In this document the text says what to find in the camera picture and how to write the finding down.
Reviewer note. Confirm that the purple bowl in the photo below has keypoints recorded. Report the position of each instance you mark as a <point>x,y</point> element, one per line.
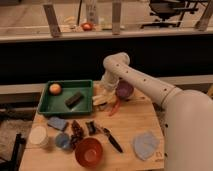
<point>124,90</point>

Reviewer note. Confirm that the orange round fruit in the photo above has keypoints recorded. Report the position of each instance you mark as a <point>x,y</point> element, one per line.
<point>55,89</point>

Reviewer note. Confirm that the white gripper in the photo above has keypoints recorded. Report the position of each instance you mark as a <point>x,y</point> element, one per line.
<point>109,81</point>

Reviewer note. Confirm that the black handled knife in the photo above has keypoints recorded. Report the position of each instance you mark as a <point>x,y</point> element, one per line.
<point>112,140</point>

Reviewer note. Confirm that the blue sponge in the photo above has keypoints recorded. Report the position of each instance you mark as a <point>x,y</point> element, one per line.
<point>57,123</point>

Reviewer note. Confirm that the small black object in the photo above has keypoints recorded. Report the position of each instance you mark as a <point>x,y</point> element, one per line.
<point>91,128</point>

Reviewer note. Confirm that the dark red brown toy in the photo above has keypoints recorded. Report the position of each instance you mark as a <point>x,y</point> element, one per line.
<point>78,134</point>

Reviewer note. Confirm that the green plastic tray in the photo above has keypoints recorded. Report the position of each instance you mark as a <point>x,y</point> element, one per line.
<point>50,104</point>

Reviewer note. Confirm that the white cup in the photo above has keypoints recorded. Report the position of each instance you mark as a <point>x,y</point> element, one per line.
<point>38,136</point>

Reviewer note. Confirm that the red chili pepper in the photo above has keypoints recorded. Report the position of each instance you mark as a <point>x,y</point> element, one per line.
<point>115,108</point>

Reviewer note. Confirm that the light blue cloth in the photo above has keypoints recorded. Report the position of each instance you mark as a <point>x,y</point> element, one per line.
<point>145,145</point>

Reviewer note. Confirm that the black office chair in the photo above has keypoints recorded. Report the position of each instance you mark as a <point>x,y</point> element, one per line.
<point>170,13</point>

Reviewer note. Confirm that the red ball in background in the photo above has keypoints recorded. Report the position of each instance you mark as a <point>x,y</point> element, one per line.
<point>87,26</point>

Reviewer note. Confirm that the red bowl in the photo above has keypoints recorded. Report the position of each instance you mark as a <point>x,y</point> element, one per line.
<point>89,152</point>

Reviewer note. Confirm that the dark brown block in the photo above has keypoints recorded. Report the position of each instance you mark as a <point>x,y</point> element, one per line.
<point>73,100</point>

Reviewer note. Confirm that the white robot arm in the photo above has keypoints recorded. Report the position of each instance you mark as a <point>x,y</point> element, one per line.
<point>188,144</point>

